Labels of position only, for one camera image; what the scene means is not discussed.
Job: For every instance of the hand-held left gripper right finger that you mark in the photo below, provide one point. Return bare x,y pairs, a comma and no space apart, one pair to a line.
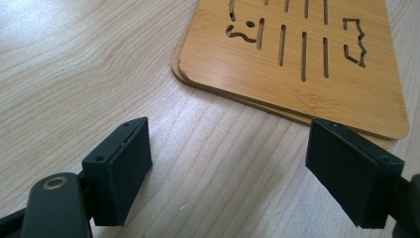
350,178

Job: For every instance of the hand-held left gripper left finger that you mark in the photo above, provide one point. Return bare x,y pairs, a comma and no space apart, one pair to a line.
127,178

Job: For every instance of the slotted bamboo trivet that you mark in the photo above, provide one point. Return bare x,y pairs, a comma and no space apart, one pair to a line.
297,86
185,79

